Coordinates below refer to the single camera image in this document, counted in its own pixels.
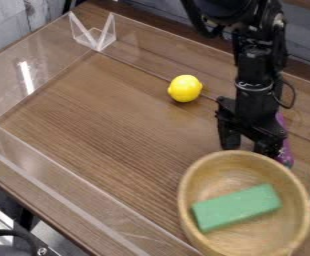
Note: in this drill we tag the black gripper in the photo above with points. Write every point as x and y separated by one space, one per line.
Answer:
249 116

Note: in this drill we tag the purple toy eggplant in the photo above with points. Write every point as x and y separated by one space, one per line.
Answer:
285 155

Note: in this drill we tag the brown wooden bowl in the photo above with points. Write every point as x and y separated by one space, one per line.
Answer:
273 234

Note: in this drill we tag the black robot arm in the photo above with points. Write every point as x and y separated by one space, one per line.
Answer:
257 25

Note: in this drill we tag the green rectangular block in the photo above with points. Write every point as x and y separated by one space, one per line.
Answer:
235 207

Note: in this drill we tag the yellow toy lemon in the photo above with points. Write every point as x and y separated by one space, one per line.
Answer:
185 88

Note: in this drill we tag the clear acrylic tray wall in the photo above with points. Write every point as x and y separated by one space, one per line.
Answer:
93 218

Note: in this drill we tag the clear acrylic corner bracket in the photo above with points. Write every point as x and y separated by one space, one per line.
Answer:
94 38

